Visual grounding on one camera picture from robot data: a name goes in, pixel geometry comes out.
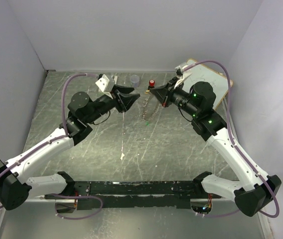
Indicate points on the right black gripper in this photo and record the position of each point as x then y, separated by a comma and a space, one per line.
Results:
161, 93

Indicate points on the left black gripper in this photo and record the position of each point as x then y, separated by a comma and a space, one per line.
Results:
126, 101

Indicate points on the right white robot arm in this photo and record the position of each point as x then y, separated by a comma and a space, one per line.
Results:
255, 188

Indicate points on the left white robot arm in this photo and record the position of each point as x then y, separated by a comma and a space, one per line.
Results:
16, 181

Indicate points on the clear plastic clip jar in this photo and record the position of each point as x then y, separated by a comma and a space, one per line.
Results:
135, 81

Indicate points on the white framed whiteboard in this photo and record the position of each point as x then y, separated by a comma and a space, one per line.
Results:
218, 82

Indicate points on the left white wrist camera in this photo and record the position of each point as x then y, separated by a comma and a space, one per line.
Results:
105, 83

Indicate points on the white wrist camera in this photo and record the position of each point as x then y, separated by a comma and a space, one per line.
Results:
182, 74
105, 83

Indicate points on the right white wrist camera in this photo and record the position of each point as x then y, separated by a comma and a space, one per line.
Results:
182, 74

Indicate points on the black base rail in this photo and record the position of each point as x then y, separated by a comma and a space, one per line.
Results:
142, 194

